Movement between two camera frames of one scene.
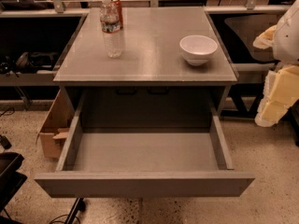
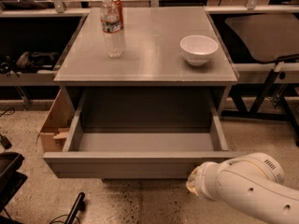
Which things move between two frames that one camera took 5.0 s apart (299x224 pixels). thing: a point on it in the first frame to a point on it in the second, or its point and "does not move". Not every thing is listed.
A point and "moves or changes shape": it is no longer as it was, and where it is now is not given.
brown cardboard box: [55, 125] does not move
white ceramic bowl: [198, 49] does not move
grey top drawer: [135, 162] moves or changes shape
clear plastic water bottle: [110, 25] does not move
